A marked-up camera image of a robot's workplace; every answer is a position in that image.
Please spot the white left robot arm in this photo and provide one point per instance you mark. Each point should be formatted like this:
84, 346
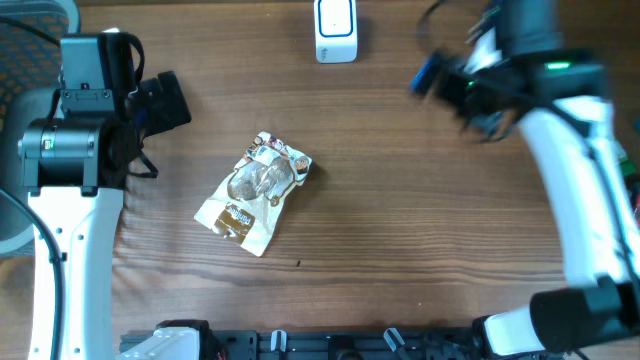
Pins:
75, 163

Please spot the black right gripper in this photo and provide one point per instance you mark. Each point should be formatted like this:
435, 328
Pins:
450, 72

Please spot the grey plastic shopping basket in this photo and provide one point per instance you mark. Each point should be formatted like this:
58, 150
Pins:
30, 67

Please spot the white brown snack pouch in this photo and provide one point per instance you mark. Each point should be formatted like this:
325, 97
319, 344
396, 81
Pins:
246, 206

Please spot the black red snack wrapper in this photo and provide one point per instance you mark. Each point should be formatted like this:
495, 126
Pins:
634, 190

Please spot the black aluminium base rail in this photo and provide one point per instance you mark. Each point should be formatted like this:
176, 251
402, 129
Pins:
393, 343

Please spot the green lid glass jar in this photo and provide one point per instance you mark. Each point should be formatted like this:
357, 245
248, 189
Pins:
627, 166

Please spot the white barcode scanner box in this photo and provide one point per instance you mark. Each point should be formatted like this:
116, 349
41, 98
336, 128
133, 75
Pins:
336, 31

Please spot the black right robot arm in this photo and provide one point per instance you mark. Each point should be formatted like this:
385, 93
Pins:
521, 77

